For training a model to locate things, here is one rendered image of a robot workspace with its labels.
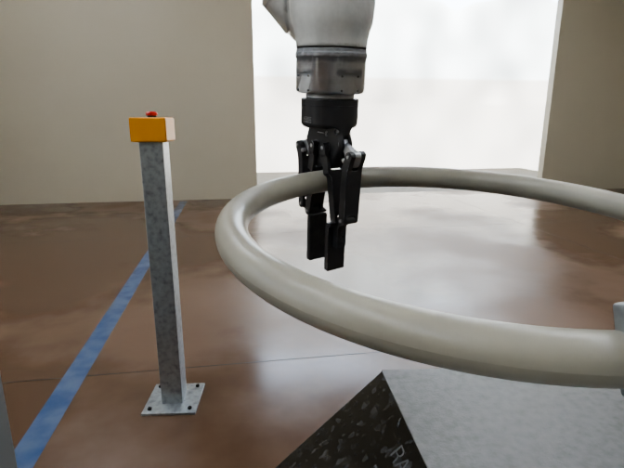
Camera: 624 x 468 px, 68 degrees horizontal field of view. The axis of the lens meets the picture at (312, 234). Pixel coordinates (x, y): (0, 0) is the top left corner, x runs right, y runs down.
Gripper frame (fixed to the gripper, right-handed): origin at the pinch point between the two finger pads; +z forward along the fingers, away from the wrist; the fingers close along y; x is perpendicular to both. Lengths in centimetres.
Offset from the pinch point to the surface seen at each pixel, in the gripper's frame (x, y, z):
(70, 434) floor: -35, -102, 98
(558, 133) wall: 668, -340, 55
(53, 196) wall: 1, -625, 135
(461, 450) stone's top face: -15.6, 37.5, -0.9
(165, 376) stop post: -1, -101, 86
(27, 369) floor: -46, -161, 103
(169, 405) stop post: -1, -99, 98
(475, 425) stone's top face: -12.8, 36.5, -0.7
